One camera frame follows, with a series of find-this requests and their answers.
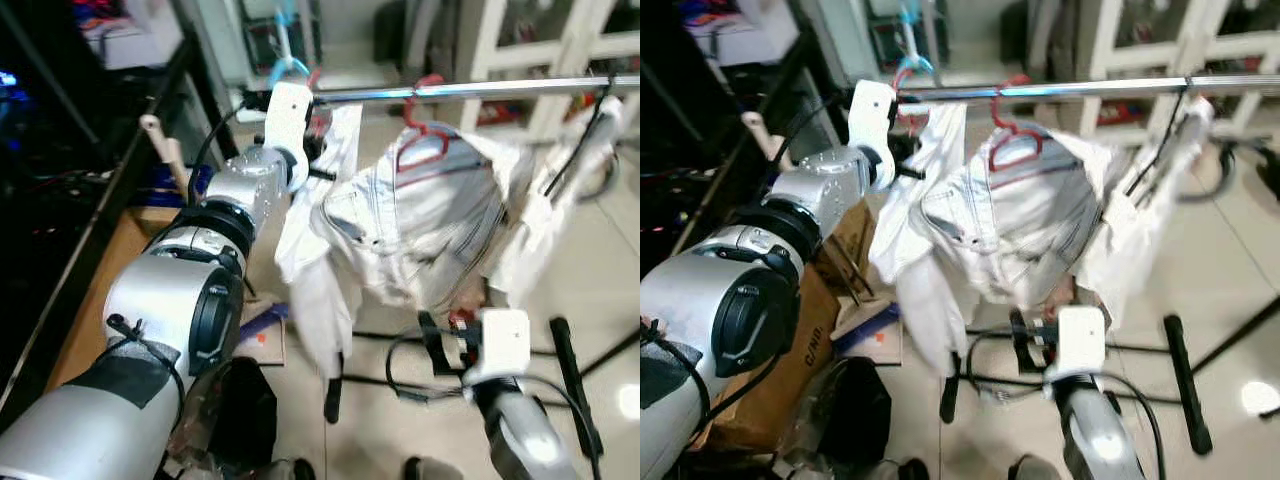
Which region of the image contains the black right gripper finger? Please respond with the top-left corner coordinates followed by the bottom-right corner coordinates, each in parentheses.
top-left (1008, 308), bottom-right (1036, 373)
top-left (418, 310), bottom-right (451, 376)

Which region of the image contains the red clothes hanger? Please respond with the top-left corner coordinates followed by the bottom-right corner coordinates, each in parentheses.
top-left (305, 68), bottom-right (332, 136)
top-left (985, 75), bottom-right (1046, 173)
top-left (395, 75), bottom-right (457, 176)
top-left (893, 65), bottom-right (931, 131)

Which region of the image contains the black clothes hanger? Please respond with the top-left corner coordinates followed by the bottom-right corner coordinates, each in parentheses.
top-left (543, 72), bottom-right (619, 201)
top-left (1125, 72), bottom-right (1196, 198)

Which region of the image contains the light blue standing fan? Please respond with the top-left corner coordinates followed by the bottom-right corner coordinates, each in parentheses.
top-left (893, 0), bottom-right (936, 86)
top-left (265, 0), bottom-right (313, 91)

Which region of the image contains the cream shirt plaid trim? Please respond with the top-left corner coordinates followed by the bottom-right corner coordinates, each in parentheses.
top-left (920, 125), bottom-right (1126, 311)
top-left (320, 125), bottom-right (521, 316)

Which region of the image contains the white collared shirt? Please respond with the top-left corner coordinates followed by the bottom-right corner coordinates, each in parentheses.
top-left (488, 95), bottom-right (629, 311)
top-left (1075, 95), bottom-right (1216, 331)

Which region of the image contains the black bag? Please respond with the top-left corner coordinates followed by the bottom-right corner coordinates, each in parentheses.
top-left (170, 355), bottom-right (279, 476)
top-left (790, 355), bottom-right (893, 471)

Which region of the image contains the large cardboard box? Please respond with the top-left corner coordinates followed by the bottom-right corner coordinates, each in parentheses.
top-left (700, 195), bottom-right (881, 456)
top-left (45, 205), bottom-right (186, 391)

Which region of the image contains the black desk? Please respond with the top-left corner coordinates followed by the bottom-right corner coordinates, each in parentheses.
top-left (0, 0), bottom-right (241, 421)
top-left (640, 0), bottom-right (831, 261)

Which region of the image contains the white glass-door cabinet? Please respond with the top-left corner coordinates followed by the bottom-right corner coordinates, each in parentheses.
top-left (455, 0), bottom-right (641, 131)
top-left (1075, 0), bottom-right (1280, 126)

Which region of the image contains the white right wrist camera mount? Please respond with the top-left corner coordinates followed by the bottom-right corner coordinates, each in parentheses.
top-left (1055, 305), bottom-right (1106, 381)
top-left (478, 308), bottom-right (532, 387)

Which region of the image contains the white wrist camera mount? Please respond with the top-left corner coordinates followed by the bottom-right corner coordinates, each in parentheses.
top-left (263, 82), bottom-right (315, 169)
top-left (847, 80), bottom-right (898, 166)
top-left (478, 308), bottom-right (532, 387)
top-left (1055, 305), bottom-right (1106, 381)

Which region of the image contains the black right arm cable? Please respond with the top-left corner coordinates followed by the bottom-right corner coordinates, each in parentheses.
top-left (385, 328), bottom-right (601, 480)
top-left (962, 325), bottom-right (1166, 480)

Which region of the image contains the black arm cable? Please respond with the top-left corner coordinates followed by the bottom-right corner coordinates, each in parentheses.
top-left (775, 95), bottom-right (851, 176)
top-left (188, 98), bottom-right (265, 201)
top-left (962, 325), bottom-right (1166, 480)
top-left (385, 328), bottom-right (601, 480)

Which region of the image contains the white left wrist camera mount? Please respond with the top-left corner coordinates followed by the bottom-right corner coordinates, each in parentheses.
top-left (263, 82), bottom-right (315, 169)
top-left (847, 80), bottom-right (898, 166)

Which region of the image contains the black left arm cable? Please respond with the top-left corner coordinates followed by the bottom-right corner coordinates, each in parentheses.
top-left (188, 98), bottom-right (265, 201)
top-left (775, 95), bottom-right (851, 176)

